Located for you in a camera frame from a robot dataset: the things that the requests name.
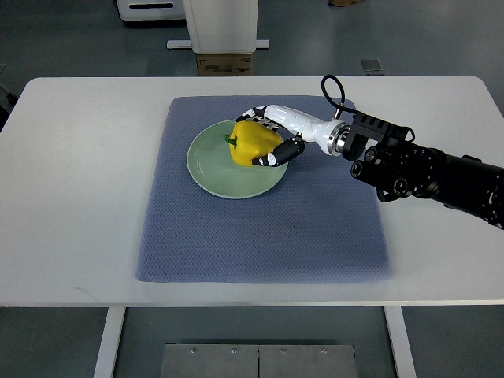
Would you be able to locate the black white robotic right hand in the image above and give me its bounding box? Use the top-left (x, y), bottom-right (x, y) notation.
top-left (236, 105), bottom-right (350, 167)

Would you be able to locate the yellow bell pepper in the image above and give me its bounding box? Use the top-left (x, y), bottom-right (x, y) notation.
top-left (224, 120), bottom-right (284, 166)

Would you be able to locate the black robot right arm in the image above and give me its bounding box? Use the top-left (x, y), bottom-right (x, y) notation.
top-left (342, 110), bottom-right (503, 229)

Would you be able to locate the small grey floor plate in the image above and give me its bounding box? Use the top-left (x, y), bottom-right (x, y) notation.
top-left (361, 59), bottom-right (383, 72)

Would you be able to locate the light green plate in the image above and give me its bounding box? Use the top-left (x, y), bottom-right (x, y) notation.
top-left (187, 120), bottom-right (288, 199)

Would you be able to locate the grey metal floor plate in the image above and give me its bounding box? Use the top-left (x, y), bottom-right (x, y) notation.
top-left (161, 344), bottom-right (358, 377)

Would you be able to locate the blue textured mat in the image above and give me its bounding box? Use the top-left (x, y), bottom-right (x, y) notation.
top-left (136, 95), bottom-right (392, 283)

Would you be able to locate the brown shoe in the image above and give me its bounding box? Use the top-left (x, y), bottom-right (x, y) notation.
top-left (328, 0), bottom-right (363, 7)

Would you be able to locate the cardboard box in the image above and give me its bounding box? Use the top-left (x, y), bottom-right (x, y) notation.
top-left (196, 54), bottom-right (253, 77)

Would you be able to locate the right white table leg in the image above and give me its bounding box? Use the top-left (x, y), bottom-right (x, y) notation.
top-left (384, 306), bottom-right (417, 378)

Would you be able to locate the white table leg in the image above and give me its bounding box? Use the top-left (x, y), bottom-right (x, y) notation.
top-left (93, 306), bottom-right (126, 378)
top-left (384, 306), bottom-right (417, 378)

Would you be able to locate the white cabinet with slot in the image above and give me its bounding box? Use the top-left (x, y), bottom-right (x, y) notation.
top-left (114, 0), bottom-right (185, 24)

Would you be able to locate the left white table leg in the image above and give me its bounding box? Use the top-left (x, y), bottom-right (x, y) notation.
top-left (93, 306), bottom-right (126, 378)

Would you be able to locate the dark object at left edge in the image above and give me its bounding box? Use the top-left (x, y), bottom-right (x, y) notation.
top-left (1, 83), bottom-right (19, 129)

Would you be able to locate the black looped cable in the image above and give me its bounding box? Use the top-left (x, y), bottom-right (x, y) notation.
top-left (321, 74), bottom-right (358, 119)

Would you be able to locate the white pedestal column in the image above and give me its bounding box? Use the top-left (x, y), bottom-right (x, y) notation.
top-left (166, 0), bottom-right (269, 54)

